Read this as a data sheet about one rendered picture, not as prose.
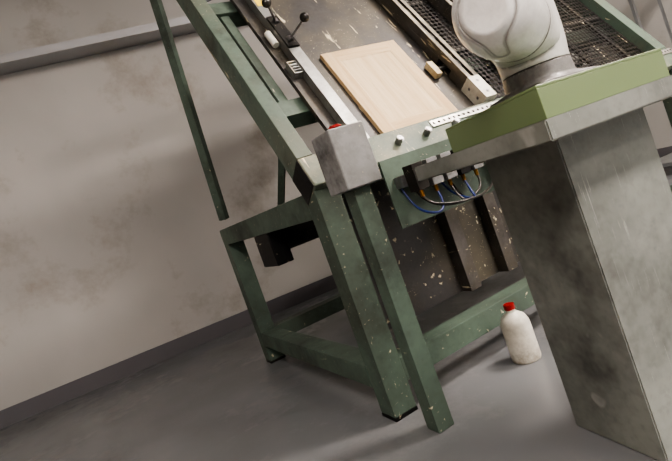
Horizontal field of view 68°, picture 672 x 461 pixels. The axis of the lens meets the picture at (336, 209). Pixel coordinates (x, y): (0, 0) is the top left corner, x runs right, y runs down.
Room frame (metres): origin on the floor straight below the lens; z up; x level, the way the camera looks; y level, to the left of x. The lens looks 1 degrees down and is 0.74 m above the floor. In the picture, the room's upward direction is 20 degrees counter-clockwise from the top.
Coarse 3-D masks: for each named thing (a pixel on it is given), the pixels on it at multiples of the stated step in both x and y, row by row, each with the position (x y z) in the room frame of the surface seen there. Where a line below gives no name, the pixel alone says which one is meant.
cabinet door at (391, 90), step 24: (360, 48) 2.10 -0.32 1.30; (384, 48) 2.13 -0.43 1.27; (336, 72) 1.97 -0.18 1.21; (360, 72) 2.00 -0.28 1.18; (384, 72) 2.04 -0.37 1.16; (408, 72) 2.07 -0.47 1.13; (360, 96) 1.91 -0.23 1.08; (384, 96) 1.94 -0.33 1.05; (408, 96) 1.97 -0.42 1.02; (432, 96) 2.00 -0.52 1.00; (384, 120) 1.85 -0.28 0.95; (408, 120) 1.88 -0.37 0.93
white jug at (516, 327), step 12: (516, 312) 1.68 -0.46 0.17; (504, 324) 1.68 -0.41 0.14; (516, 324) 1.65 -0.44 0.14; (528, 324) 1.66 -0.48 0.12; (504, 336) 1.70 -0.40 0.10; (516, 336) 1.66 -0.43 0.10; (528, 336) 1.65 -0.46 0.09; (516, 348) 1.66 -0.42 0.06; (528, 348) 1.65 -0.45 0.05; (516, 360) 1.68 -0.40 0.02; (528, 360) 1.65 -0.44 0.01
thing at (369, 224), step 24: (360, 192) 1.43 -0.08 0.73; (360, 216) 1.43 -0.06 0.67; (384, 240) 1.44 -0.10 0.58; (384, 264) 1.43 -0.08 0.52; (384, 288) 1.44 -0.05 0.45; (408, 312) 1.44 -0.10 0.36; (408, 336) 1.42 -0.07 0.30; (408, 360) 1.44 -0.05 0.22; (432, 384) 1.43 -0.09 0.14; (432, 408) 1.42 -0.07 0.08
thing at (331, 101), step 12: (252, 0) 2.12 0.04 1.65; (264, 12) 2.08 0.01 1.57; (264, 24) 2.08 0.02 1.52; (276, 36) 2.02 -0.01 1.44; (288, 48) 1.97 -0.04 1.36; (300, 48) 1.98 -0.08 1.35; (300, 60) 1.94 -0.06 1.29; (312, 72) 1.91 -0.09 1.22; (312, 84) 1.89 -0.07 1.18; (324, 84) 1.88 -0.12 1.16; (324, 96) 1.84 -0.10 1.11; (336, 96) 1.85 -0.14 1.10; (336, 108) 1.81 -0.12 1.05; (336, 120) 1.82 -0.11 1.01; (348, 120) 1.78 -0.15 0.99
